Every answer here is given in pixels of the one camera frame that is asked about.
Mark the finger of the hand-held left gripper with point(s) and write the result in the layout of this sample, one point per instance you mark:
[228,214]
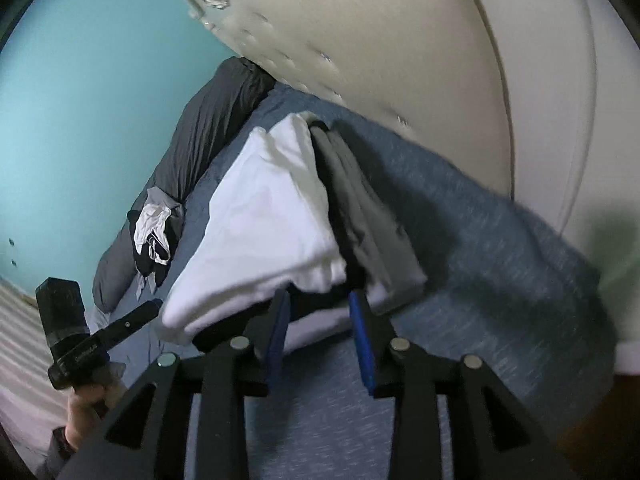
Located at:
[131,322]

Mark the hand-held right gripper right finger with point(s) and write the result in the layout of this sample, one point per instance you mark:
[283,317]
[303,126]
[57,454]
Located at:
[361,340]

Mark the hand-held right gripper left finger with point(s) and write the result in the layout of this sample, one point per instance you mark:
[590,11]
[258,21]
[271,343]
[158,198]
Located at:
[276,332]

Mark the white long-sleeve shirt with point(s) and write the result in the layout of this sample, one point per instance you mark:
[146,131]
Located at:
[260,225]

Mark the person's left forearm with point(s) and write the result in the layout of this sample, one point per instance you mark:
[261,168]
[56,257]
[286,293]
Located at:
[57,457]

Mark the person's left hand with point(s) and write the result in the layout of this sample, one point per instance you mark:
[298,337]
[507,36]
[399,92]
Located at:
[87,410]

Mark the crumpled grey garment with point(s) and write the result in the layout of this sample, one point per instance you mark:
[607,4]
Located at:
[142,285]

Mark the cream curtain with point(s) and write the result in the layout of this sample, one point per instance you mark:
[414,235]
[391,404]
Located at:
[20,340]

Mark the folded black garment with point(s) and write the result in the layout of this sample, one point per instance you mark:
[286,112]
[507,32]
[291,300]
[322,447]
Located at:
[345,255]

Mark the crumpled white garment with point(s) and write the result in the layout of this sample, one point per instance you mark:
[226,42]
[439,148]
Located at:
[150,225]

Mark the blue patterned bedspread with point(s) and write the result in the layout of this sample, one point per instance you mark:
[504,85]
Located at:
[450,285]

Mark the dark grey bolster pillow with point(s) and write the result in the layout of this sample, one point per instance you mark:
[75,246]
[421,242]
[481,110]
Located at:
[210,125]

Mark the cream tufted headboard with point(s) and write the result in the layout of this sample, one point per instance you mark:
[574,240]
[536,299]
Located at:
[400,50]

